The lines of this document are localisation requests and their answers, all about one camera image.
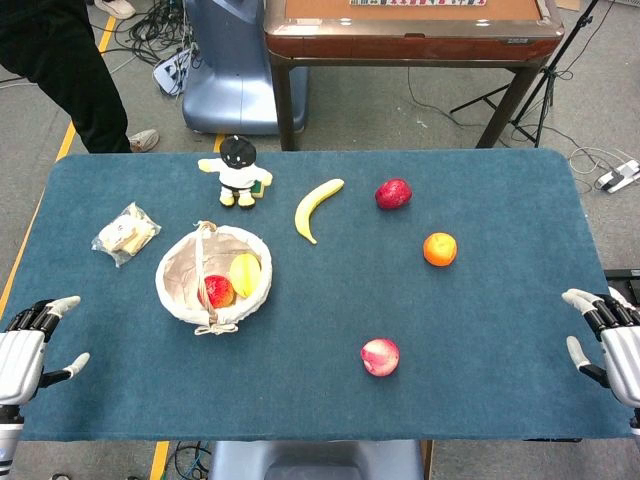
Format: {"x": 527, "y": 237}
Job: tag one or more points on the black tripod stand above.
{"x": 547, "y": 75}

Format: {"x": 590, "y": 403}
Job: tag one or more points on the black flat box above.
{"x": 625, "y": 282}

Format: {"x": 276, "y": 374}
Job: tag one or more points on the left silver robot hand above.
{"x": 17, "y": 360}

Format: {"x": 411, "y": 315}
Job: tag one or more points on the white sneaker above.
{"x": 116, "y": 7}
{"x": 145, "y": 140}

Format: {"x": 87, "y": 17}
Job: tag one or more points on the person in black clothes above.
{"x": 65, "y": 70}

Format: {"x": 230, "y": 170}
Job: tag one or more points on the yellow banana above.
{"x": 310, "y": 205}

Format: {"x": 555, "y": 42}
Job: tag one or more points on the brown mahjong table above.
{"x": 410, "y": 42}

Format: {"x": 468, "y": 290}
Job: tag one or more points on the bright red apple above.
{"x": 223, "y": 292}

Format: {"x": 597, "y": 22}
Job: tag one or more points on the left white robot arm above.
{"x": 9, "y": 435}

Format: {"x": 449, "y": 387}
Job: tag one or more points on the pale blue power strip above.
{"x": 172, "y": 70}

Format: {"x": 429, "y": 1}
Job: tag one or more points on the pink white peach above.
{"x": 380, "y": 357}

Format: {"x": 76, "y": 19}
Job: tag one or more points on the dark red fruit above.
{"x": 393, "y": 194}

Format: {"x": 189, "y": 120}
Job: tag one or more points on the orange fruit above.
{"x": 440, "y": 250}

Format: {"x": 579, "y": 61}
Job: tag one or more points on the blue table cloth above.
{"x": 320, "y": 325}

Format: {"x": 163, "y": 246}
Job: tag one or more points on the white power strip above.
{"x": 620, "y": 176}

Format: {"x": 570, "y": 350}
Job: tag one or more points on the grey blue own robot base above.
{"x": 315, "y": 462}

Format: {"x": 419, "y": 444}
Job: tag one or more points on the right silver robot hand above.
{"x": 622, "y": 360}

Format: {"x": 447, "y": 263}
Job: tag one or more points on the black-headed plush doll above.
{"x": 239, "y": 175}

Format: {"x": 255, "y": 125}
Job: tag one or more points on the wicker basket with cloth liner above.
{"x": 180, "y": 272}

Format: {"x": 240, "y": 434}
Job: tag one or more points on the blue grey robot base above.
{"x": 230, "y": 85}

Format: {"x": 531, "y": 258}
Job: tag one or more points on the clear bag of bread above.
{"x": 125, "y": 235}

